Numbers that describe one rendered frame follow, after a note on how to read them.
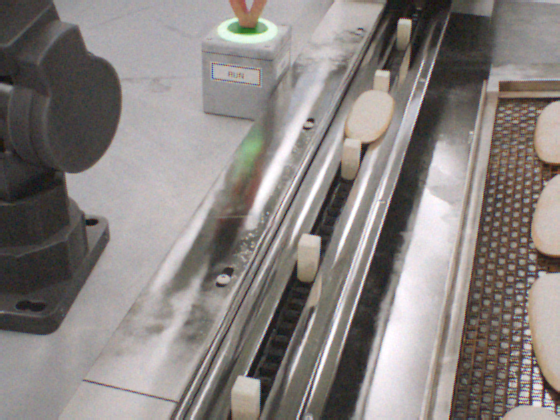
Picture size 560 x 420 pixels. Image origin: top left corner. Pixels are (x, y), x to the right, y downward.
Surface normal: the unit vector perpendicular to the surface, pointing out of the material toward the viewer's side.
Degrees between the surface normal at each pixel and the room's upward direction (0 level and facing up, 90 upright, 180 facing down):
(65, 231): 0
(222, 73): 90
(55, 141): 90
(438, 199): 0
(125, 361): 0
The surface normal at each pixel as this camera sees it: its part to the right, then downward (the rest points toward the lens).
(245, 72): -0.27, 0.53
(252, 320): 0.02, -0.83
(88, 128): 0.88, 0.28
